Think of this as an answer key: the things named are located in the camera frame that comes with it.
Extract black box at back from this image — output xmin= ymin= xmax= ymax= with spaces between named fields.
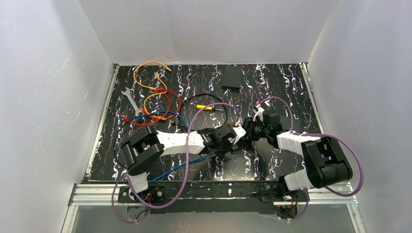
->
xmin=222 ymin=65 xmax=242 ymax=90

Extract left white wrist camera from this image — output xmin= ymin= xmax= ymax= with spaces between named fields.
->
xmin=232 ymin=121 xmax=246 ymax=145

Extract purple cable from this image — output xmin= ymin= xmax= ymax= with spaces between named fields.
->
xmin=256 ymin=96 xmax=365 ymax=222
xmin=111 ymin=102 xmax=242 ymax=224

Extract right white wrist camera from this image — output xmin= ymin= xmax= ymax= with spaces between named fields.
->
xmin=253 ymin=103 xmax=264 ymax=122

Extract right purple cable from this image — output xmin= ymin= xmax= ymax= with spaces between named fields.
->
xmin=256 ymin=96 xmax=365 ymax=222

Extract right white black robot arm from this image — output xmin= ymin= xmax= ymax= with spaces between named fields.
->
xmin=242 ymin=110 xmax=353 ymax=195

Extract aluminium front rail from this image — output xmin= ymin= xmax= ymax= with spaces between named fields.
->
xmin=63 ymin=184 xmax=366 ymax=233

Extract red ethernet cable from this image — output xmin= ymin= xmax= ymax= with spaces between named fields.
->
xmin=122 ymin=87 xmax=183 ymax=126

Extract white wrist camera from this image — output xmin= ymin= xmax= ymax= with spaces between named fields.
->
xmin=232 ymin=121 xmax=246 ymax=145
xmin=253 ymin=103 xmax=264 ymax=122

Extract yellow handle screwdriver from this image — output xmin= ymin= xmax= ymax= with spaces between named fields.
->
xmin=196 ymin=104 xmax=225 ymax=112

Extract blue ethernet cable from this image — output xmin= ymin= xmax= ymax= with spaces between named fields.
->
xmin=132 ymin=110 xmax=220 ymax=184

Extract silver open-end wrench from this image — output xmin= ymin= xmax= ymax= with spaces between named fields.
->
xmin=121 ymin=87 xmax=143 ymax=116

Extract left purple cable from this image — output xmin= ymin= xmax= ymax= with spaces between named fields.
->
xmin=111 ymin=102 xmax=242 ymax=224

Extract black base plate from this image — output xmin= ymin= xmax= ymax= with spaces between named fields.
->
xmin=115 ymin=181 xmax=308 ymax=216

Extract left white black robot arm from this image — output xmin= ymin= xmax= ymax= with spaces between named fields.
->
xmin=120 ymin=124 xmax=246 ymax=192

